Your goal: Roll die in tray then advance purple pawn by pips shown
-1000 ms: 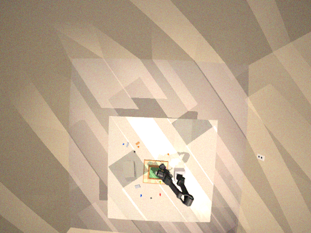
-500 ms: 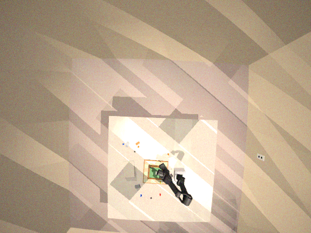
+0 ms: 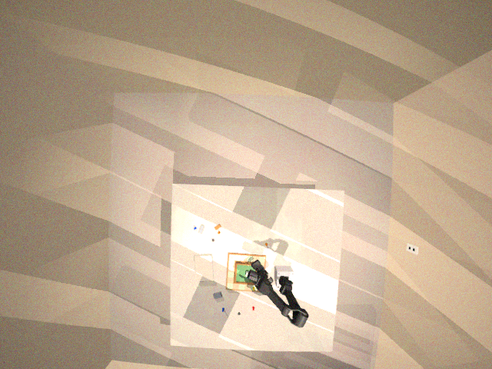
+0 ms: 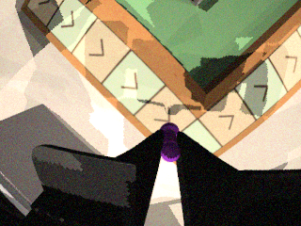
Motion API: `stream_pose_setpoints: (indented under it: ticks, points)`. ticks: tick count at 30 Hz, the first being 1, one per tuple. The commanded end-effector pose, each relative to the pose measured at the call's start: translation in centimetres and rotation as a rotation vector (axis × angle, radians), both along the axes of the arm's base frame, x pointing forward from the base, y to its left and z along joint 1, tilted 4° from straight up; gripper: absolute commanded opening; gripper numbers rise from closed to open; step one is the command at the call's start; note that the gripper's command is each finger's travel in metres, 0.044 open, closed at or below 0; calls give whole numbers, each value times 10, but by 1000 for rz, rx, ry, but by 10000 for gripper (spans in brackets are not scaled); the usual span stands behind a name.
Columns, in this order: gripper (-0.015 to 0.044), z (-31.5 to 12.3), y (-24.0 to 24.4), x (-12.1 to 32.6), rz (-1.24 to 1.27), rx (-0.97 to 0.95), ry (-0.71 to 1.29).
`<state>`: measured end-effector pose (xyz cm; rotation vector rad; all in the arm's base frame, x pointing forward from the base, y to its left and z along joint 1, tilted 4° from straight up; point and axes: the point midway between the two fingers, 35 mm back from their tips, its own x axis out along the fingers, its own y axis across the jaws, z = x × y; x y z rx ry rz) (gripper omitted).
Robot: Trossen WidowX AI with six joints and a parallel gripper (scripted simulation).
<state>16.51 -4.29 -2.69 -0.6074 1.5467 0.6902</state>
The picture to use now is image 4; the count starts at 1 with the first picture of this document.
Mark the grey die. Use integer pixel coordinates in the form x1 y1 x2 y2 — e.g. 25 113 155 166
189 0 202 7

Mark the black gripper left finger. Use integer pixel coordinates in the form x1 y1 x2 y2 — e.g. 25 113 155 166
31 129 163 226

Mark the purple pawn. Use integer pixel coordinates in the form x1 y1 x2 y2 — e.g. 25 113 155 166
159 123 181 162

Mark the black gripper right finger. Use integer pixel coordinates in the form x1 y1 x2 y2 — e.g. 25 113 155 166
176 132 301 226

